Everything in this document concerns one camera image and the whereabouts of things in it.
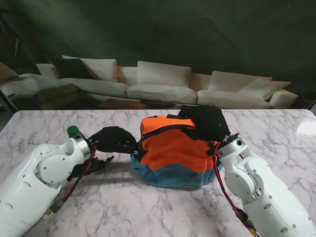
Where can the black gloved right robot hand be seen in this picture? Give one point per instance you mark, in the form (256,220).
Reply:
(209,123)

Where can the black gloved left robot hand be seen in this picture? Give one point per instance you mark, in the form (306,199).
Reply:
(113,140)

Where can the brown bottle with green cap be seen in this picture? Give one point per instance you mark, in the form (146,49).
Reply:
(73,130)

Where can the orange and blue backpack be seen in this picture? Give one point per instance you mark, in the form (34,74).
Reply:
(172,150)

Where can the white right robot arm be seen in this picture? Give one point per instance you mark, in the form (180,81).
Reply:
(259,185)

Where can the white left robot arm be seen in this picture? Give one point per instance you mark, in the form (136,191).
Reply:
(37,172)

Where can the brown coffee table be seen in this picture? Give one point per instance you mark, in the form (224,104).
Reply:
(116,103)

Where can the cream sofa cushion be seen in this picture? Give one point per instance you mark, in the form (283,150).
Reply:
(163,74)
(266,87)
(44,69)
(232,81)
(101,69)

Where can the cream sofa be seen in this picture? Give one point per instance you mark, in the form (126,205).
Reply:
(160,92)

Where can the dark brown cushion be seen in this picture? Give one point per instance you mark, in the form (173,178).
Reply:
(69,69)

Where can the black stand leg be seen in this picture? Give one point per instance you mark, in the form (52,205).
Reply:
(9,100)
(312,103)

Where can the tan armchair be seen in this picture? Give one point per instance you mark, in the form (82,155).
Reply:
(6,72)

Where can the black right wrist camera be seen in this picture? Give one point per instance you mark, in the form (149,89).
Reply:
(212,149)

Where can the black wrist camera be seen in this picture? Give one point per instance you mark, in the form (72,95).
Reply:
(93,163)
(212,149)

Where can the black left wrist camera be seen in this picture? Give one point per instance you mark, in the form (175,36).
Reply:
(93,163)

